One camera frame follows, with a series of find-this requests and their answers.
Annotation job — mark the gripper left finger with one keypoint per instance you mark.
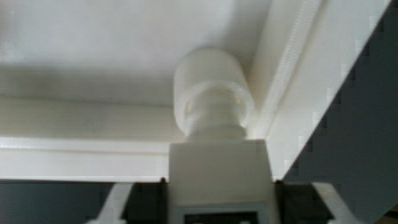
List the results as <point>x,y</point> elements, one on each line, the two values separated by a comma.
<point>136,204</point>

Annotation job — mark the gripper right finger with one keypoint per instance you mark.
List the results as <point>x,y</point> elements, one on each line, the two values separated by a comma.
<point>312,204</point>

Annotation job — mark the white leg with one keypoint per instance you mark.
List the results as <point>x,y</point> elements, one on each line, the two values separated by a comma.
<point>221,186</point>

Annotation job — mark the white square tabletop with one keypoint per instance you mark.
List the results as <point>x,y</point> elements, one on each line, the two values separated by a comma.
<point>90,54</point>

